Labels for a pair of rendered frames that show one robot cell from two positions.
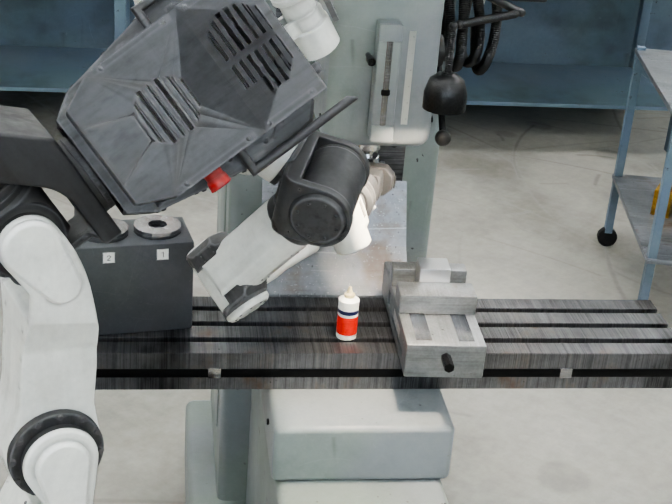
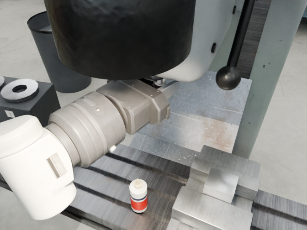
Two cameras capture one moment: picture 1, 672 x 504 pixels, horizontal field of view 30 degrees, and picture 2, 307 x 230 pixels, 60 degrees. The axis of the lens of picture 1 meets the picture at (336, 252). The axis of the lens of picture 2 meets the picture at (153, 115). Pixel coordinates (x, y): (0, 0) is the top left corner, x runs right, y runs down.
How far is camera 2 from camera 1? 1.98 m
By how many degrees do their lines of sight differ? 31
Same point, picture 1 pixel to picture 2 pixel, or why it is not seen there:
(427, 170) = (271, 75)
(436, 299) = (204, 224)
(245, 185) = not seen: hidden behind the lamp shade
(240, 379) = not seen: hidden behind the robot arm
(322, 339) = (121, 201)
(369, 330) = (161, 204)
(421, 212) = (260, 102)
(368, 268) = (207, 133)
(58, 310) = not seen: outside the picture
